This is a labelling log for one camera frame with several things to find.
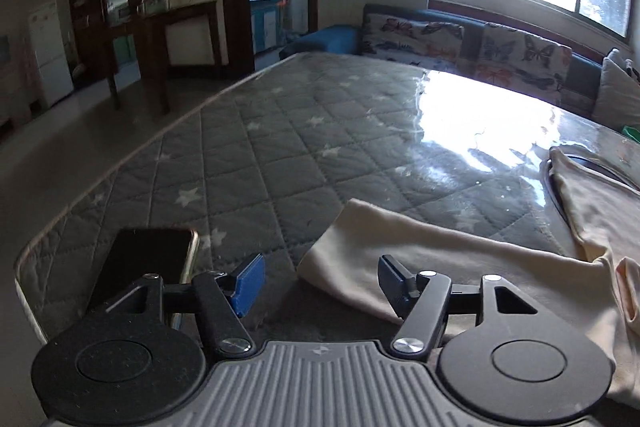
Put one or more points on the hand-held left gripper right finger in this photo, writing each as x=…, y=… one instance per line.
x=389, y=279

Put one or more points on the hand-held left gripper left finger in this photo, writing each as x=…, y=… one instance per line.
x=248, y=282

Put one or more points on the cream long-sleeved shirt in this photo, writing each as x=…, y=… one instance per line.
x=545, y=252

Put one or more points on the black smartphone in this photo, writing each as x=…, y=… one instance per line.
x=142, y=257

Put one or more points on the grey star-quilted mattress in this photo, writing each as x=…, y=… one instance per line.
x=300, y=147

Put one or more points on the butterfly-print sofa cover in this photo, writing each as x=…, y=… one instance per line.
x=465, y=47

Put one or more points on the dark wooden table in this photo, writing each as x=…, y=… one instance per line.
x=172, y=42

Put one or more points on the blue cabinet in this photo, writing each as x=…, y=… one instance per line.
x=265, y=22

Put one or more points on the blue sofa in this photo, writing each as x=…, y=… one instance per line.
x=582, y=72

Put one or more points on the green object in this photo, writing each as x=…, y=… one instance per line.
x=631, y=129

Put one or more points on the grey cushion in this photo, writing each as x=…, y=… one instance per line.
x=617, y=92

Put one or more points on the white refrigerator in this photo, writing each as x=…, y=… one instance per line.
x=49, y=52

